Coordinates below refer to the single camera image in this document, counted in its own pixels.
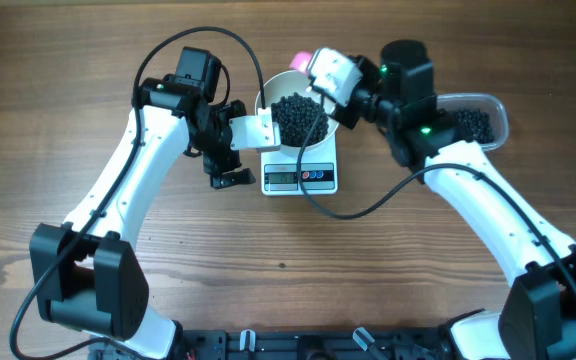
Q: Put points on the pink scoop with blue handle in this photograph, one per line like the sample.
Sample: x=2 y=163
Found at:
x=301 y=61

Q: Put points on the white digital kitchen scale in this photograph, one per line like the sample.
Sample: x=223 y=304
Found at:
x=318 y=171

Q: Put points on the black beans in bowl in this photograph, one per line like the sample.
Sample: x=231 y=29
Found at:
x=295 y=116

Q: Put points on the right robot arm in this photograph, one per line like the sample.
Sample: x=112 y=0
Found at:
x=538 y=319

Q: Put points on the white bowl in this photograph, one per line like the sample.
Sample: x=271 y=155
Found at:
x=288 y=83

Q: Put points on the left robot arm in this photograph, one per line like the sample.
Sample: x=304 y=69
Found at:
x=87 y=277

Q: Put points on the clear plastic container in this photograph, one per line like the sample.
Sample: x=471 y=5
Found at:
x=486 y=103

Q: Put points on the black mounting rail base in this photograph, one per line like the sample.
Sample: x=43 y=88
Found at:
x=400 y=343

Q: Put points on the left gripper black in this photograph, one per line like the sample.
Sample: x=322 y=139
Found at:
x=229 y=160

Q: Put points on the black beans pile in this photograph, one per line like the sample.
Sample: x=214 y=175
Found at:
x=473 y=123

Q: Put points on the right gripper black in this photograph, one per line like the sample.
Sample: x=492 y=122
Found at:
x=368 y=67

